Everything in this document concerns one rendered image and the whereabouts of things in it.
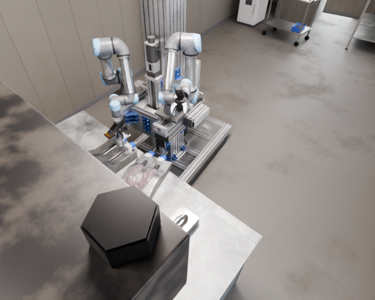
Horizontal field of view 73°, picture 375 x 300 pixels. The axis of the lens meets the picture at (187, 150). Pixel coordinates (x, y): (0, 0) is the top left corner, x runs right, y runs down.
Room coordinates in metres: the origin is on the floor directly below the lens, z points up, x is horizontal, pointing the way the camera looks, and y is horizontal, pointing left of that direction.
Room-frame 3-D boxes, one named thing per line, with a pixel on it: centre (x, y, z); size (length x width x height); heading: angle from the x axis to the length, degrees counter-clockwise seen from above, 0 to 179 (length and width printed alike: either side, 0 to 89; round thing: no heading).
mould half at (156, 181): (1.15, 0.33, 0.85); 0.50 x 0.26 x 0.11; 158
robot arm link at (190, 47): (1.75, 0.00, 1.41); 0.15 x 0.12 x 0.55; 85
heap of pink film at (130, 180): (1.16, 0.34, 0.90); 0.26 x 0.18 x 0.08; 158
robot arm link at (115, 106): (1.54, 0.54, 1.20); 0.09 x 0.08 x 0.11; 18
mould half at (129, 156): (1.31, 0.66, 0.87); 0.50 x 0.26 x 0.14; 141
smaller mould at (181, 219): (0.82, 0.03, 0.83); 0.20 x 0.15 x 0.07; 141
